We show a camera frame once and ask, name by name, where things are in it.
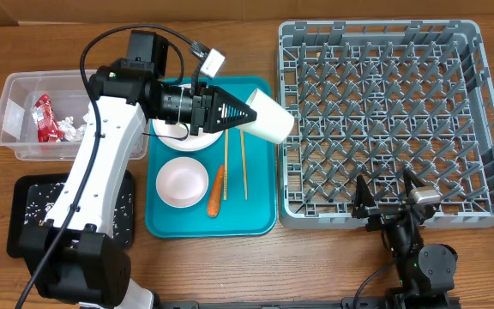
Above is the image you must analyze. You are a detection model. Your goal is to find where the teal serving tray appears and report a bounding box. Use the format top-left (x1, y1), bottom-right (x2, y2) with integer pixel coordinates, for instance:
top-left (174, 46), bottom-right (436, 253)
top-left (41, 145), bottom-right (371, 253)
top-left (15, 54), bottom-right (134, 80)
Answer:
top-left (144, 76), bottom-right (278, 239)

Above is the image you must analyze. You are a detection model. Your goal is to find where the white cup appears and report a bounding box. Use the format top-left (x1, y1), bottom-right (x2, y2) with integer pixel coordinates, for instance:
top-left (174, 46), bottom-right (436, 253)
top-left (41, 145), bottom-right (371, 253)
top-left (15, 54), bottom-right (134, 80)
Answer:
top-left (237, 88), bottom-right (295, 144)

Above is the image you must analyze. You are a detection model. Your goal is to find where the pink bowl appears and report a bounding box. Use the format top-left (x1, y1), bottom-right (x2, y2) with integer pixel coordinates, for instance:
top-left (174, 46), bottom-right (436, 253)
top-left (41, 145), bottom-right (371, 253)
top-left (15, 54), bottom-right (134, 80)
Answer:
top-left (155, 157), bottom-right (208, 209)

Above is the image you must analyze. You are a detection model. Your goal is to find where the black plastic tray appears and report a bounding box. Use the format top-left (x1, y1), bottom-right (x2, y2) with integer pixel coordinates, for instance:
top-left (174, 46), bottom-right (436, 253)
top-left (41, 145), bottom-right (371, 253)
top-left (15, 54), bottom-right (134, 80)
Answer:
top-left (6, 171), bottom-right (135, 258)

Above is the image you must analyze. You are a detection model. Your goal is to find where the clear plastic waste bin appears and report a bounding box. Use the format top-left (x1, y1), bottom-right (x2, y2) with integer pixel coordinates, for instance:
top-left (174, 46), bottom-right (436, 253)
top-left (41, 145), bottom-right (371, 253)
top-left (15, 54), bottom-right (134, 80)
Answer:
top-left (0, 69), bottom-right (152, 162)

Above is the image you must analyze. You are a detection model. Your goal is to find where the pink plate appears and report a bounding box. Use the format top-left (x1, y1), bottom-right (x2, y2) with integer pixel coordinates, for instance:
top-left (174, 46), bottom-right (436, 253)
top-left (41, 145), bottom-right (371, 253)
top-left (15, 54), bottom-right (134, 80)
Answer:
top-left (151, 83), bottom-right (226, 153)

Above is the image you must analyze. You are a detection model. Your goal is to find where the white napkin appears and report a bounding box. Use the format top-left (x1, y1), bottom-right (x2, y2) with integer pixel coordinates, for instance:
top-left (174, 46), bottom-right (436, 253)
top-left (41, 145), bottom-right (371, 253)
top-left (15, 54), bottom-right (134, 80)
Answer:
top-left (81, 110), bottom-right (91, 130)

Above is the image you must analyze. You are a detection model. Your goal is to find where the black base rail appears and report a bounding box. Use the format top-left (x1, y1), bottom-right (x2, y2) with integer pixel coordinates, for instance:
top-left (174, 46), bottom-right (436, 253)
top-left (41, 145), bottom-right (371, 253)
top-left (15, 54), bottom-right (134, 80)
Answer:
top-left (157, 297), bottom-right (461, 309)

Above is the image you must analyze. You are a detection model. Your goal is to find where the red snack wrapper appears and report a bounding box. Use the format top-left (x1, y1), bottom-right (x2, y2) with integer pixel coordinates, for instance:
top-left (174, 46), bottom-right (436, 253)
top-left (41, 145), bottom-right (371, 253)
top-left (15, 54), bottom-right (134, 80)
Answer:
top-left (31, 94), bottom-right (64, 142)

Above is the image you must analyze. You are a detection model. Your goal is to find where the aluminium foil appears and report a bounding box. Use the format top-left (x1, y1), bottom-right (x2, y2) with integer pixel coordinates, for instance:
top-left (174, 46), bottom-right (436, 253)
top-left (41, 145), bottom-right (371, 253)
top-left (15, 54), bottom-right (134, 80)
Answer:
top-left (57, 116), bottom-right (87, 142)

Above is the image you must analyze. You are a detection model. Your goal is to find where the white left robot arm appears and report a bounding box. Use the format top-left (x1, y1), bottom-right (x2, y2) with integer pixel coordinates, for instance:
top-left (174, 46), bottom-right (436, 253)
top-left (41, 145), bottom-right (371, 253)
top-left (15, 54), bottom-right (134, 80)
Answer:
top-left (19, 24), bottom-right (259, 308)

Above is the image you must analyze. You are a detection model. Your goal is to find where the wooden chopstick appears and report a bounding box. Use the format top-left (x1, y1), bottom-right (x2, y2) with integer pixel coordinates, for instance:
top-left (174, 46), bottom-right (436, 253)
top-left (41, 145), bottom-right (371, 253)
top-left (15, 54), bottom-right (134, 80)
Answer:
top-left (223, 130), bottom-right (229, 200)
top-left (239, 130), bottom-right (249, 200)

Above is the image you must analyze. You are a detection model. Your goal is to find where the left wooden chopstick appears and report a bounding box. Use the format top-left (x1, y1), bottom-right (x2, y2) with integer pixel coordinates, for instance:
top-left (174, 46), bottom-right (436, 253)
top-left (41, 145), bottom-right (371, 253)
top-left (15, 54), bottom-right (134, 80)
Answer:
top-left (223, 130), bottom-right (229, 200)

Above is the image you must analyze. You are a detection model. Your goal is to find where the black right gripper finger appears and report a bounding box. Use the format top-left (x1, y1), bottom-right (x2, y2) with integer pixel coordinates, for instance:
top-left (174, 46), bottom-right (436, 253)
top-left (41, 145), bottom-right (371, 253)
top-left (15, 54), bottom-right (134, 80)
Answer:
top-left (354, 174), bottom-right (376, 210)
top-left (403, 168), bottom-right (425, 203)

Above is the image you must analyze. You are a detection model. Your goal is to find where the orange carrot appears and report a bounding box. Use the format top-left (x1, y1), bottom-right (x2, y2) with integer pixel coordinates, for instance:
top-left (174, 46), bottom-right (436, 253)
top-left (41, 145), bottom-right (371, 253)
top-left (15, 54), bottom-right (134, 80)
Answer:
top-left (207, 165), bottom-right (225, 218)

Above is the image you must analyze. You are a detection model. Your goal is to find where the grey dishwasher rack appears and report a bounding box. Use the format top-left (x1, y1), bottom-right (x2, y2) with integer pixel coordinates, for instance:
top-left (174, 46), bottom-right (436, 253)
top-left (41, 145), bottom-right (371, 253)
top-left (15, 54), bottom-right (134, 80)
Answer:
top-left (277, 20), bottom-right (494, 229)

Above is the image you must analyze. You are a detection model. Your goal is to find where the right wooden chopstick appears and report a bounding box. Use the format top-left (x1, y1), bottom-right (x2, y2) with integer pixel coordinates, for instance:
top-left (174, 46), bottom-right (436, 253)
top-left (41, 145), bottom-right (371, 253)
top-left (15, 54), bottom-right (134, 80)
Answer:
top-left (239, 130), bottom-right (249, 200)

